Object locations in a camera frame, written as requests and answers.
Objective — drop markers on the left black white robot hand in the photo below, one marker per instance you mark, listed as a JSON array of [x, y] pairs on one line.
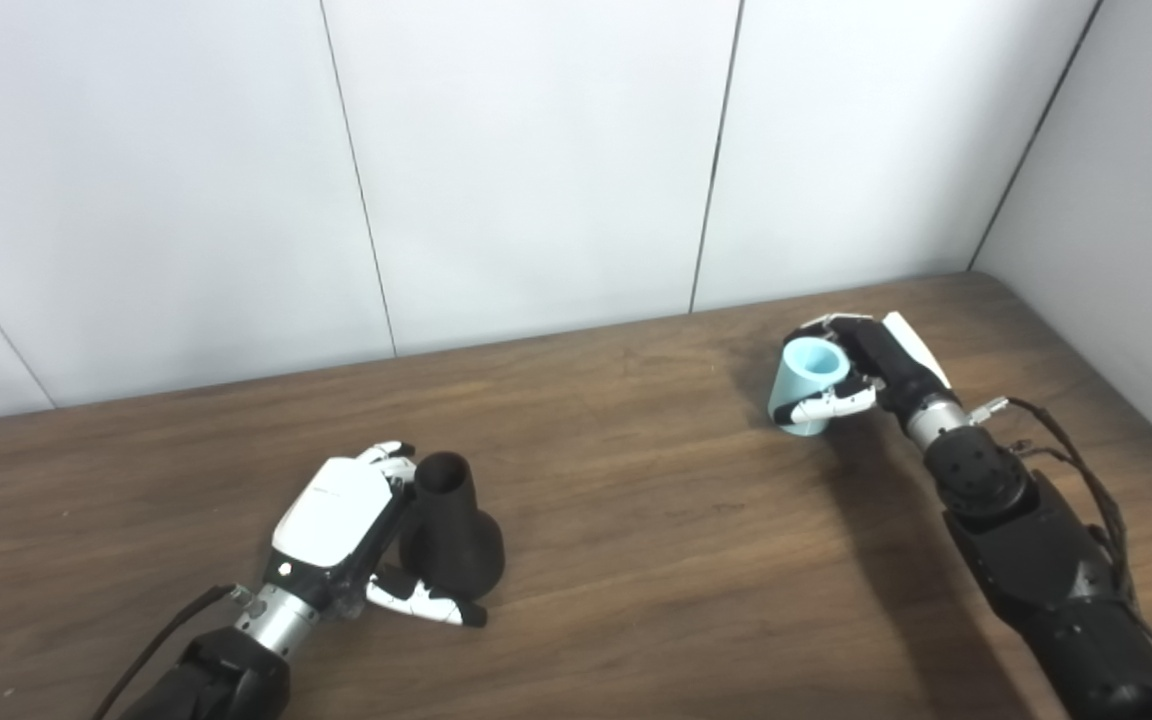
[[331, 515]]

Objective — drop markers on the black flared nozzle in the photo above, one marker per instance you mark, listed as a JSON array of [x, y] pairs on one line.
[[451, 540]]

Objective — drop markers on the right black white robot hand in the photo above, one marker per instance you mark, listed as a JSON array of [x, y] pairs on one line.
[[896, 365]]

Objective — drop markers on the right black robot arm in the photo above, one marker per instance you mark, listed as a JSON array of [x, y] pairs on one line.
[[1036, 560]]

